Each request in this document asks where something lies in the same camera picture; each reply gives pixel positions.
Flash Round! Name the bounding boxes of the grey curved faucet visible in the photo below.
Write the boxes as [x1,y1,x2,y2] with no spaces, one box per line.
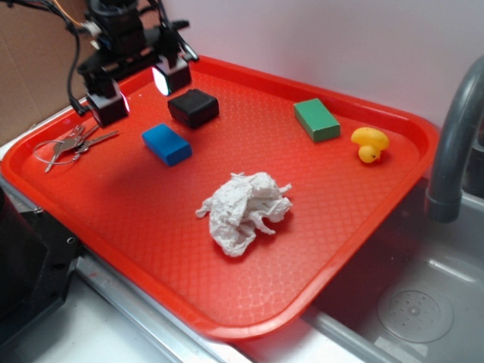
[424,57,483,223]

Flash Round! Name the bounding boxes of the brown cardboard panel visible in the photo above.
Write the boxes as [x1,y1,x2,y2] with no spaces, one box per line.
[1,3,94,144]

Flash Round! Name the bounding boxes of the yellow rubber duck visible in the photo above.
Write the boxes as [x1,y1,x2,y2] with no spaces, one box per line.
[351,127,389,163]

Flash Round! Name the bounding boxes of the silver keys on ring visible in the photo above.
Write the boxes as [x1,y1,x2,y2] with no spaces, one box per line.
[33,125,119,173]

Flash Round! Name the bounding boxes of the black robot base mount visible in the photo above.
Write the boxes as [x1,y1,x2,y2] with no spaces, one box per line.
[1,191,81,348]

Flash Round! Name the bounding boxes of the green rectangular block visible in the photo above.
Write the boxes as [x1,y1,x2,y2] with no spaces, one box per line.
[293,98,340,143]

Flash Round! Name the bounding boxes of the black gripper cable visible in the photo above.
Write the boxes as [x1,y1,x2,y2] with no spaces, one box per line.
[7,0,92,116]

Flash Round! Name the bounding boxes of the black rectangular block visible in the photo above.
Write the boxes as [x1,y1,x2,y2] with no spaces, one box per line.
[168,88,220,129]

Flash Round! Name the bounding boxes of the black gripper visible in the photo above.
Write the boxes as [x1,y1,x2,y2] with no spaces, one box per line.
[77,1,199,128]

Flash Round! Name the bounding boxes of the blue rectangular block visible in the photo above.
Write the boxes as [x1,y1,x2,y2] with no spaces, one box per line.
[141,124,193,166]

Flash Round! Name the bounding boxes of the grey toy sink basin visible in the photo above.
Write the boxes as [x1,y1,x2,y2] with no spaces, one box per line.
[302,181,484,363]

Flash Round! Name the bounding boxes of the crumpled white paper towel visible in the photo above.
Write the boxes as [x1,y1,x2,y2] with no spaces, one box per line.
[195,172,292,258]

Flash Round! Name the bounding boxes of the red plastic tray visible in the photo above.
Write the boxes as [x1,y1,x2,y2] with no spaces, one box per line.
[1,57,439,341]

